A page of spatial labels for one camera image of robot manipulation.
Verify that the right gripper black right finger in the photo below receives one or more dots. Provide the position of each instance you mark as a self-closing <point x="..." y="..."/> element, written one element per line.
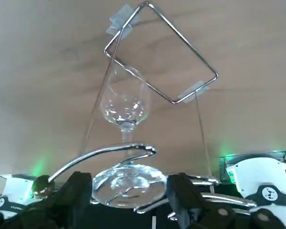
<point x="188" y="207"/>

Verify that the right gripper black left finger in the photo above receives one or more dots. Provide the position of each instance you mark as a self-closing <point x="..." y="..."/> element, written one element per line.
<point x="74" y="202"/>

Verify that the clear glass goblet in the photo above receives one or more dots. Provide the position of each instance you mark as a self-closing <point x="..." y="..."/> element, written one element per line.
<point x="128" y="186"/>

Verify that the clear tape piece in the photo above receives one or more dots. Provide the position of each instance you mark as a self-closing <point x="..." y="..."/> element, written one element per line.
<point x="193" y="91"/>
<point x="116" y="23"/>

